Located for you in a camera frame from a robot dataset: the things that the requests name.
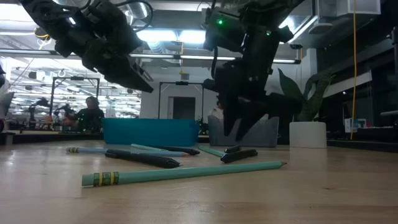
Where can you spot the long ceiling light bar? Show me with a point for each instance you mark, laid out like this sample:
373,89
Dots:
192,58

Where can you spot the green snake plant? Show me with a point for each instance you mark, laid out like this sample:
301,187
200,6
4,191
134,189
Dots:
314,102

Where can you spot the black station frame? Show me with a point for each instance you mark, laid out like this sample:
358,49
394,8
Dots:
182,83
77,78

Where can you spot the person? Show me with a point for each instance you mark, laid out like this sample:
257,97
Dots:
90,118
216,113

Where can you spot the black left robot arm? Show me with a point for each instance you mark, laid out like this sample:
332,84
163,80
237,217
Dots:
40,12

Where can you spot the black chair back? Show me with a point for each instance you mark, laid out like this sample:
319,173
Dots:
286,130

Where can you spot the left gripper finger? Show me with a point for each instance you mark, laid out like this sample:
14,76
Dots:
124,81
127,67

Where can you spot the white and blue box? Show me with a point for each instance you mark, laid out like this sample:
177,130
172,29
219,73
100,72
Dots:
349,126

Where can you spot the grey tilted screen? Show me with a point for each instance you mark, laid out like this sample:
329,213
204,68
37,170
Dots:
6,104

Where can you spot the silver ceiling duct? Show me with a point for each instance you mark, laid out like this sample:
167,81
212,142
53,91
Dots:
133,15

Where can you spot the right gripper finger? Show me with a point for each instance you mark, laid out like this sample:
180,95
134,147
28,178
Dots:
230,116
248,116

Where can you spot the white ceiling unit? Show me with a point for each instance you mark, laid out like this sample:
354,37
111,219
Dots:
342,7

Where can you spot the white plant pot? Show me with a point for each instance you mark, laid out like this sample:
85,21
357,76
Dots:
308,135

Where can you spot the blue plastic bin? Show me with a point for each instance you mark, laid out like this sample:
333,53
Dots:
149,132

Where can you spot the grey plastic bin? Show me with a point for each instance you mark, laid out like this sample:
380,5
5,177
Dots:
264,137

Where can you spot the black pen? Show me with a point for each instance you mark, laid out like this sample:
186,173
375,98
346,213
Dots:
239,155
232,149
183,150
143,158

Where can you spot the blue pencil with green ferrule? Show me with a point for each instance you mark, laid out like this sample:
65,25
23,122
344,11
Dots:
87,150

